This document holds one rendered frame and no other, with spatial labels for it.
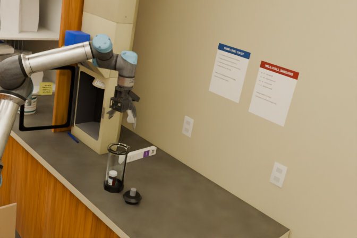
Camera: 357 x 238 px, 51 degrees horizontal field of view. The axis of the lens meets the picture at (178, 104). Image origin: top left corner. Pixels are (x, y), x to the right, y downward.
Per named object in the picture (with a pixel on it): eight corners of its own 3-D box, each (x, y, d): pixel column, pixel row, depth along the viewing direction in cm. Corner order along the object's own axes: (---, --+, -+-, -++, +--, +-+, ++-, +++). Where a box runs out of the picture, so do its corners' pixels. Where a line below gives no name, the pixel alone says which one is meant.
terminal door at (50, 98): (69, 127, 236) (76, 65, 223) (18, 132, 218) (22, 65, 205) (69, 126, 237) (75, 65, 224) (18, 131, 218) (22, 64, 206)
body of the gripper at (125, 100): (108, 109, 173) (111, 84, 169) (119, 105, 180) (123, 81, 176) (121, 114, 170) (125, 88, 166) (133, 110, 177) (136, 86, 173)
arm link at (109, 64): (93, 42, 163) (118, 47, 163) (96, 54, 173) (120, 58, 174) (89, 58, 160) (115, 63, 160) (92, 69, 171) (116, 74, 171)
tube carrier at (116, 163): (128, 185, 192) (134, 147, 185) (116, 194, 183) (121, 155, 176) (111, 177, 196) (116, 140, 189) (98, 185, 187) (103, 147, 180)
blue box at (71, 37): (79, 45, 220) (81, 30, 218) (88, 50, 214) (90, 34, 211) (64, 45, 213) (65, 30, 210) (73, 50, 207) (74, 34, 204)
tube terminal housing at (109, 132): (103, 127, 258) (117, 14, 233) (133, 146, 237) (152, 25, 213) (70, 133, 240) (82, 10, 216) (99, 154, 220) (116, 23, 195)
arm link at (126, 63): (121, 48, 171) (139, 52, 171) (118, 71, 174) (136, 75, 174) (118, 51, 163) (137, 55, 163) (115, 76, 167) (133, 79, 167)
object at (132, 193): (144, 201, 184) (146, 189, 182) (133, 209, 176) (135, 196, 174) (129, 193, 188) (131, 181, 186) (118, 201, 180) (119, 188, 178)
